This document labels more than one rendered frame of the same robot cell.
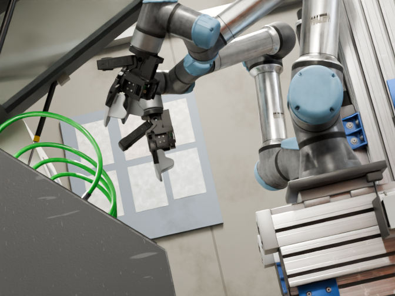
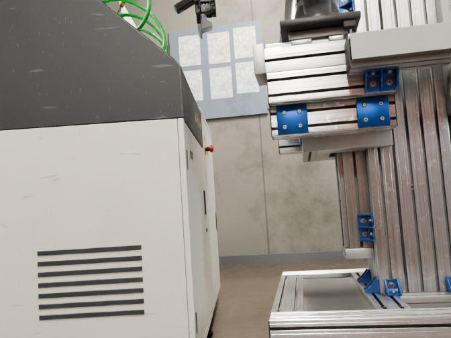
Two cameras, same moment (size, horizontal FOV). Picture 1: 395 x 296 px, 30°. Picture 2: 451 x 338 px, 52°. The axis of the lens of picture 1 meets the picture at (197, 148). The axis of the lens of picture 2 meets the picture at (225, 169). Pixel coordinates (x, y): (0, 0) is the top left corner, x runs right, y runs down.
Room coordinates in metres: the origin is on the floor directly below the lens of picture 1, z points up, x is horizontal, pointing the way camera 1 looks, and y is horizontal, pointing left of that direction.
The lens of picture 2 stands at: (0.36, -0.16, 0.52)
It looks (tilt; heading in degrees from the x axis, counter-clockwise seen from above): 5 degrees up; 7
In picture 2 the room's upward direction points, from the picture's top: 4 degrees counter-clockwise
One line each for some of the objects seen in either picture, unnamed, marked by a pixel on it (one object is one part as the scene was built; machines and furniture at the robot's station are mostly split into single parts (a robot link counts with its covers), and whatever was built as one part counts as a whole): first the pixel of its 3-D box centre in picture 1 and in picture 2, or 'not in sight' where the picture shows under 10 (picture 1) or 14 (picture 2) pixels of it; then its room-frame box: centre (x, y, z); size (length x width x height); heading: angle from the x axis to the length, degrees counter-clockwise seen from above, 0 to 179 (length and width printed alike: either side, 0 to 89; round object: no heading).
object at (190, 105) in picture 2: not in sight; (188, 115); (1.99, 0.17, 0.87); 0.62 x 0.04 x 0.16; 5
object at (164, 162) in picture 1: (164, 164); (205, 25); (2.10, 0.11, 1.25); 0.06 x 0.03 x 0.09; 96
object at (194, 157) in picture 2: not in sight; (198, 231); (1.99, 0.15, 0.44); 0.65 x 0.02 x 0.68; 5
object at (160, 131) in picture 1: (158, 131); (204, 1); (2.12, 0.10, 1.35); 0.09 x 0.08 x 0.12; 96
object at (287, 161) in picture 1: (302, 157); not in sight; (2.23, -0.31, 1.20); 0.13 x 0.12 x 0.14; 32
